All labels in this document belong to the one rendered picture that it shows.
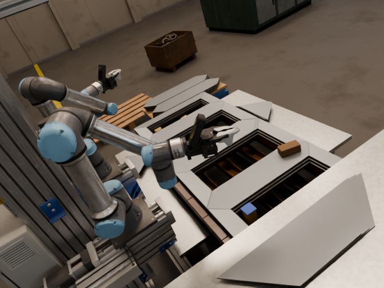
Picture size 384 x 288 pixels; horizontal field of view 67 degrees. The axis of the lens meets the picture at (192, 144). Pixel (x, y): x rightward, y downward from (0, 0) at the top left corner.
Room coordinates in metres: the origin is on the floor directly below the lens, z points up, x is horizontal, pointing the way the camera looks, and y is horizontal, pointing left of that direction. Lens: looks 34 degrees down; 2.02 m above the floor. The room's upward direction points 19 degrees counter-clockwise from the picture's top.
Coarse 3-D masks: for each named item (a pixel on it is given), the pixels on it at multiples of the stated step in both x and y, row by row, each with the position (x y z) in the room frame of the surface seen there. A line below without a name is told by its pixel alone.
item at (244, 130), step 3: (234, 123) 1.78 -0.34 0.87; (237, 123) 1.77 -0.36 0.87; (240, 123) 1.76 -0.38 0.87; (234, 126) 1.75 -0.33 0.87; (237, 126) 1.74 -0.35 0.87; (240, 126) 1.72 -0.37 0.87; (243, 126) 1.71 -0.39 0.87; (246, 126) 1.70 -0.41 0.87; (240, 129) 1.69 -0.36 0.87; (243, 129) 1.67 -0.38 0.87; (246, 129) 1.66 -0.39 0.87; (249, 129) 1.65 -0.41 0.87; (252, 129) 1.64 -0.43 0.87; (240, 132) 1.66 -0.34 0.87; (243, 132) 1.64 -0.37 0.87; (246, 132) 1.63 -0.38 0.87; (249, 132) 1.62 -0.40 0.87
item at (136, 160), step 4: (128, 156) 2.13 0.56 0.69; (132, 156) 2.11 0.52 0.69; (136, 156) 2.07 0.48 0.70; (140, 156) 2.05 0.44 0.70; (132, 160) 2.00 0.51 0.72; (136, 160) 1.98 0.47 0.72; (140, 160) 1.96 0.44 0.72; (136, 164) 1.93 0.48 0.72; (140, 164) 1.91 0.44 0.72; (144, 164) 1.89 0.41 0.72; (136, 168) 1.87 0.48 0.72; (140, 168) 1.86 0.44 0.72
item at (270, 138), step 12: (192, 108) 2.32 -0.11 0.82; (168, 120) 2.24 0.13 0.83; (240, 120) 1.82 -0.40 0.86; (252, 132) 1.62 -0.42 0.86; (264, 132) 1.57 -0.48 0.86; (240, 144) 1.57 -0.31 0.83; (276, 144) 1.45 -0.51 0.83; (216, 156) 1.51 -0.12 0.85; (204, 168) 1.47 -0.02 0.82; (300, 168) 1.17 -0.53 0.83; (324, 168) 1.10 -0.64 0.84; (180, 180) 1.40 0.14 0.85; (276, 180) 1.13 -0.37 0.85; (264, 192) 1.09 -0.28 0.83; (240, 204) 1.05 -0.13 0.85
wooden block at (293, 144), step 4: (296, 140) 1.31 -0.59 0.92; (284, 144) 1.32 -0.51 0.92; (288, 144) 1.30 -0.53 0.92; (292, 144) 1.29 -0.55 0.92; (296, 144) 1.28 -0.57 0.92; (300, 144) 1.27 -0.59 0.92; (280, 148) 1.29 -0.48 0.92; (284, 148) 1.28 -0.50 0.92; (288, 148) 1.27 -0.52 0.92; (292, 148) 1.26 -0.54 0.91; (296, 148) 1.26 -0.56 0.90; (300, 148) 1.26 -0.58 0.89; (280, 152) 1.28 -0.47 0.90; (284, 152) 1.26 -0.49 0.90; (288, 152) 1.26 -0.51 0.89; (292, 152) 1.26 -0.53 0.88; (296, 152) 1.26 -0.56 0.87; (284, 156) 1.26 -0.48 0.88
